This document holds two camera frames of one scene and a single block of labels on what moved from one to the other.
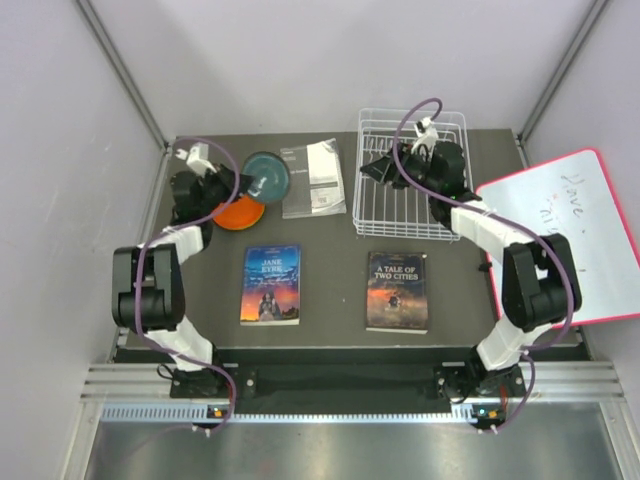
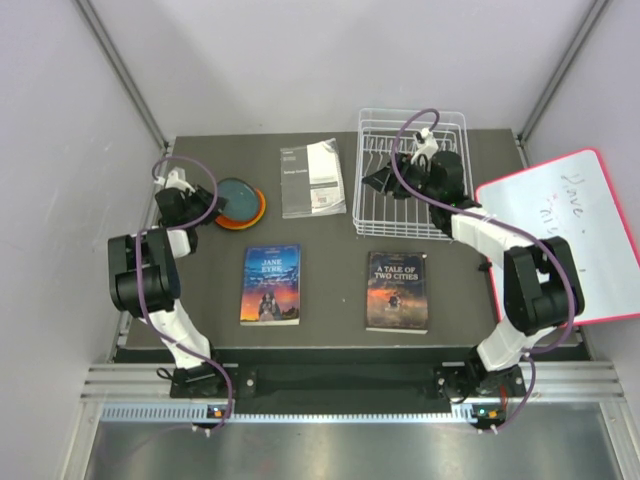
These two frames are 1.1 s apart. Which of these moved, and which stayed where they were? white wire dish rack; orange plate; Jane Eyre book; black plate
Moved: black plate
Stayed: Jane Eyre book; white wire dish rack; orange plate
